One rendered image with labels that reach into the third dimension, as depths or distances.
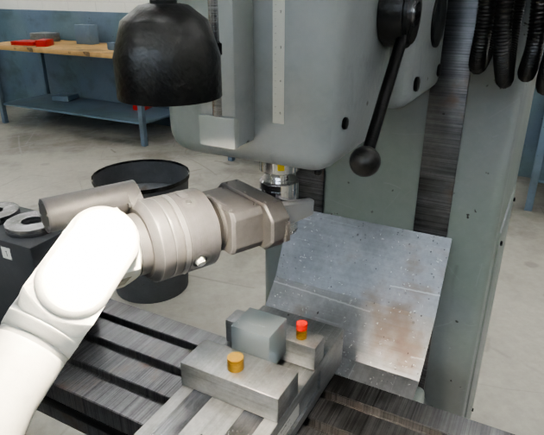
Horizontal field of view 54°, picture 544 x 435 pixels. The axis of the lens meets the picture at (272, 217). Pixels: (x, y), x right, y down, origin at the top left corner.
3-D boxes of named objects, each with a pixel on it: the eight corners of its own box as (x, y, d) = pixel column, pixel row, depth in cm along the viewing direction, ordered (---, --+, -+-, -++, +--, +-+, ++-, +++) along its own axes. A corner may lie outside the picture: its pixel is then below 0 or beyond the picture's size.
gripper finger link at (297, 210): (309, 217, 66) (268, 229, 62) (310, 192, 64) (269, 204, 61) (318, 221, 65) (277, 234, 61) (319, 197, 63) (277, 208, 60)
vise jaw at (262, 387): (277, 424, 67) (277, 399, 65) (181, 385, 73) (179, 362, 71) (298, 394, 71) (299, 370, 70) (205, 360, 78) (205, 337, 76)
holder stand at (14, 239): (49, 343, 93) (28, 241, 85) (-35, 312, 102) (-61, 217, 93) (98, 309, 103) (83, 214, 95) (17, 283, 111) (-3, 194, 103)
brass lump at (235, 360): (238, 375, 69) (237, 364, 68) (224, 369, 70) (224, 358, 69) (247, 365, 71) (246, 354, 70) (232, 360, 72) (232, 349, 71)
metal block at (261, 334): (268, 374, 73) (268, 337, 70) (231, 360, 75) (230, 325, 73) (286, 352, 77) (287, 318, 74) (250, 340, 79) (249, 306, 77)
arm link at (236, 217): (292, 189, 57) (193, 215, 50) (290, 268, 61) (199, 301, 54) (228, 160, 66) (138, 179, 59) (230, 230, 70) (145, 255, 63)
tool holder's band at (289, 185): (300, 192, 62) (300, 184, 62) (260, 193, 62) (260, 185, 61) (295, 179, 66) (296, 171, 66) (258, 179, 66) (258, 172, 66)
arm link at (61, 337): (154, 228, 50) (73, 356, 43) (130, 257, 57) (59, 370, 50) (92, 190, 49) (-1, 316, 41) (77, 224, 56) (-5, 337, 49)
